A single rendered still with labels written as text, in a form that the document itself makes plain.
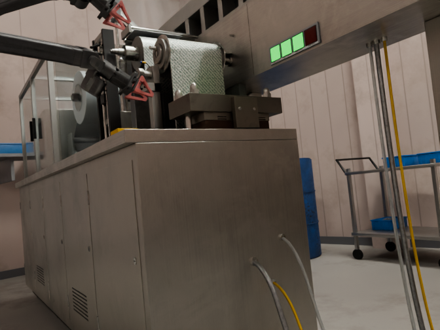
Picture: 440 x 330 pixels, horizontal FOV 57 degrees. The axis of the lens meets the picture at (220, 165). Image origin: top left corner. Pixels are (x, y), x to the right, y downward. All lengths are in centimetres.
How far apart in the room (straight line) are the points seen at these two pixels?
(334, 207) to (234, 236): 325
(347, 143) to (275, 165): 299
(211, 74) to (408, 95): 276
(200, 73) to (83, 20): 407
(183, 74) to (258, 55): 31
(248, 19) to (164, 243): 98
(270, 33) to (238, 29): 21
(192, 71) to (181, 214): 63
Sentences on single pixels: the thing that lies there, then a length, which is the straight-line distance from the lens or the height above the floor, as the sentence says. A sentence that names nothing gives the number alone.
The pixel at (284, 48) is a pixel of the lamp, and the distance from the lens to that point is 155.
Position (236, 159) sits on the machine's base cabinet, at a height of 80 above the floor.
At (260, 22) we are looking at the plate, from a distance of 169.
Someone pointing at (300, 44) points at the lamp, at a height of 117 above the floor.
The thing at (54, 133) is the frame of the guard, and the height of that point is 110.
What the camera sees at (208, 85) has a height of 112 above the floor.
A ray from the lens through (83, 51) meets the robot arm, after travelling 141.
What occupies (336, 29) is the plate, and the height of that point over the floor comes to 117.
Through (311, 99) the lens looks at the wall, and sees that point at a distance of 467.
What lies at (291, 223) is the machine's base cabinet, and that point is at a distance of 149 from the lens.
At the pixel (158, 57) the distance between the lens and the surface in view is 165.
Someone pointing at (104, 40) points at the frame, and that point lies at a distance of 190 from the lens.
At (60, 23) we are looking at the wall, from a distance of 548.
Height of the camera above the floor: 71
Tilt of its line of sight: 3 degrees up
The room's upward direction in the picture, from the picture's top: 6 degrees counter-clockwise
